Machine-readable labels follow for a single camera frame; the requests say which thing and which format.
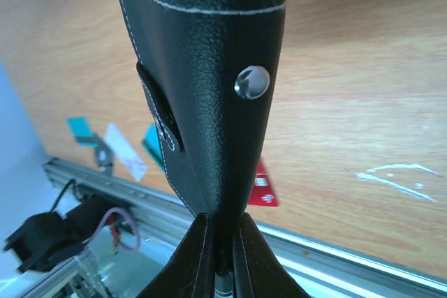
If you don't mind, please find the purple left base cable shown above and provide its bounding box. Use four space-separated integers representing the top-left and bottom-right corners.
83 207 141 252

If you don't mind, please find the black VIP card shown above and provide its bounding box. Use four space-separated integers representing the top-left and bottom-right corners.
94 138 115 177

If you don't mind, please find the teal card with black stripe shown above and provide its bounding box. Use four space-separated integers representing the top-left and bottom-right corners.
141 124 164 172

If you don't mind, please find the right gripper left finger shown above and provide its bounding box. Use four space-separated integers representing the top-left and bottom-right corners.
138 214 209 298

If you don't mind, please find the black leather card holder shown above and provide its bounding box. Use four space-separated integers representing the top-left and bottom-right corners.
119 0 286 223

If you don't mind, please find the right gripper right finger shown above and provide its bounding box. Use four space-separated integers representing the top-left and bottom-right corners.
233 213 309 298

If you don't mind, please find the aluminium front rail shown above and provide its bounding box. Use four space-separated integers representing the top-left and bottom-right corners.
43 158 446 297

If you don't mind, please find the red card in pile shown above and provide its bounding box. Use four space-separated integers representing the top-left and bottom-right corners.
248 159 279 207

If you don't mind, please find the teal card far left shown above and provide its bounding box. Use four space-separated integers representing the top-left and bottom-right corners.
67 117 98 147

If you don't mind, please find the white floral VIP card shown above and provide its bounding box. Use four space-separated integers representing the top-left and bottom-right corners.
104 123 148 182

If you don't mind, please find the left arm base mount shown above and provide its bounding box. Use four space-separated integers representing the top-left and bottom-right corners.
3 197 130 274

